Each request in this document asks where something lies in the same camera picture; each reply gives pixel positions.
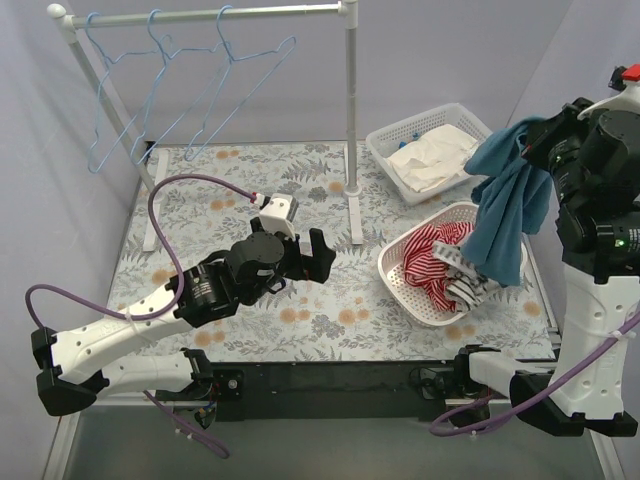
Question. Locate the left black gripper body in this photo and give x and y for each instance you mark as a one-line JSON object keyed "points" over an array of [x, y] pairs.
{"points": [[304, 259]]}

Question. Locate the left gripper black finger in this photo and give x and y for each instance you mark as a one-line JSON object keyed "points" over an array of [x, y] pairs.
{"points": [[315, 270], [320, 251]]}

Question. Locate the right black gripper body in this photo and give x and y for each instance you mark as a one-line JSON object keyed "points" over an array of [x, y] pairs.
{"points": [[542, 138]]}

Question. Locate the blue tank top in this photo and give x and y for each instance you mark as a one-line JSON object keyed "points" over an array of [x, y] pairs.
{"points": [[512, 200]]}

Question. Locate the blue wire hanger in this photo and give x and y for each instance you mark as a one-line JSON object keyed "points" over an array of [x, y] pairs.
{"points": [[235, 83], [167, 53], [105, 106]]}

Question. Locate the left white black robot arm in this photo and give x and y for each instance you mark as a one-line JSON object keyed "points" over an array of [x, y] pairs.
{"points": [[78, 367]]}

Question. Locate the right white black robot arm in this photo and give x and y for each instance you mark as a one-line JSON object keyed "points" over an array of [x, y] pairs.
{"points": [[587, 158]]}

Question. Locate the white basket with striped clothes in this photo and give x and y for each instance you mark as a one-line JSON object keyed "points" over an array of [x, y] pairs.
{"points": [[414, 300]]}

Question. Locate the red white striped garment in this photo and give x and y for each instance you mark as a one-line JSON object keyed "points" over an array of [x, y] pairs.
{"points": [[422, 269]]}

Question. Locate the cream white cloth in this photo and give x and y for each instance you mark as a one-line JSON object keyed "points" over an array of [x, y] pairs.
{"points": [[435, 158]]}

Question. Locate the white basket with cream cloth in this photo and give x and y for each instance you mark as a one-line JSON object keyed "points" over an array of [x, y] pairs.
{"points": [[384, 142]]}

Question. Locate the floral table mat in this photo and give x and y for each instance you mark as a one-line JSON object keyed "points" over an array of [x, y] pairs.
{"points": [[352, 316]]}

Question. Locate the black white striped garment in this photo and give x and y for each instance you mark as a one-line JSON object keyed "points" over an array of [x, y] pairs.
{"points": [[464, 285]]}

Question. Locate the white clothes rack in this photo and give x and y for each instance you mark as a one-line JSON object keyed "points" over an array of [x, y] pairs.
{"points": [[69, 24]]}

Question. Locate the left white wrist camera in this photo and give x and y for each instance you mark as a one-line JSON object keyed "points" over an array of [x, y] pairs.
{"points": [[277, 213]]}

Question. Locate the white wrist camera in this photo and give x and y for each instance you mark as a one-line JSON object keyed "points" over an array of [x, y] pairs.
{"points": [[626, 100], [277, 213]]}

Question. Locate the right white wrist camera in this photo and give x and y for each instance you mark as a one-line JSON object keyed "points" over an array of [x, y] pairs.
{"points": [[626, 100]]}

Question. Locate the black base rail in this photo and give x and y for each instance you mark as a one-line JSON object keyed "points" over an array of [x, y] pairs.
{"points": [[334, 390]]}

